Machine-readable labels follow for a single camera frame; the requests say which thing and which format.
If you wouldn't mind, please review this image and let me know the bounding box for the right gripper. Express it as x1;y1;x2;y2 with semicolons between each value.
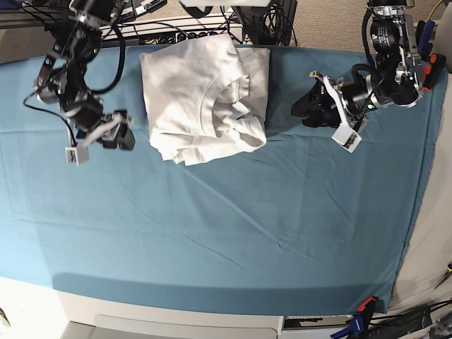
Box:
64;103;135;165

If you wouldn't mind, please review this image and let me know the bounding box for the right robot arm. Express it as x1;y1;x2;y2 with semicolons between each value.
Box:
32;1;135;165

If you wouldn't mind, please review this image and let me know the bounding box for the white drawer cabinet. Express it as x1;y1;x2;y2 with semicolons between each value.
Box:
1;277;283;338

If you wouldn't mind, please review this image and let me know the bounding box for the blue clamp top right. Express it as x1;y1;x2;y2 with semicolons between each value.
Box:
415;20;436;61

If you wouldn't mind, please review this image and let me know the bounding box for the orange black clamp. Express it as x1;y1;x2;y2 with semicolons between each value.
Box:
423;53;446;91
357;296;379;312

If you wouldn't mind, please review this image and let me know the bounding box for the orange black clamp top right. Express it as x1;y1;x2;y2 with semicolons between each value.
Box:
423;53;446;91

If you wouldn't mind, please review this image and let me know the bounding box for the orange black clamp bottom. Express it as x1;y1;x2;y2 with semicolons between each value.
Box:
357;296;379;312

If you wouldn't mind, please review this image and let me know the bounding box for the teal table cloth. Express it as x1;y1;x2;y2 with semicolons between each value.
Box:
1;47;448;316

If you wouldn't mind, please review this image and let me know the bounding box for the blue clamp bottom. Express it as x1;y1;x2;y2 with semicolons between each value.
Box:
331;314;367;339

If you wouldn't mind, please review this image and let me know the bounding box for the white T-shirt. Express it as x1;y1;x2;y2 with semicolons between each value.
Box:
140;35;270;166

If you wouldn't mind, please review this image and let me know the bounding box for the blue clamp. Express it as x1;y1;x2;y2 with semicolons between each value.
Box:
331;314;367;339
415;20;436;61

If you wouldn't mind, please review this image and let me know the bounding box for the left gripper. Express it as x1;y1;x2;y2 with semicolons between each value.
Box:
291;71;381;153

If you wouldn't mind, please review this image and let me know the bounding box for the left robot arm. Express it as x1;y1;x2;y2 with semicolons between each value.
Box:
291;1;424;153

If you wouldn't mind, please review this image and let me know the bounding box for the black power strip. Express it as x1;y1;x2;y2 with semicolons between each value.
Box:
148;29;227;45

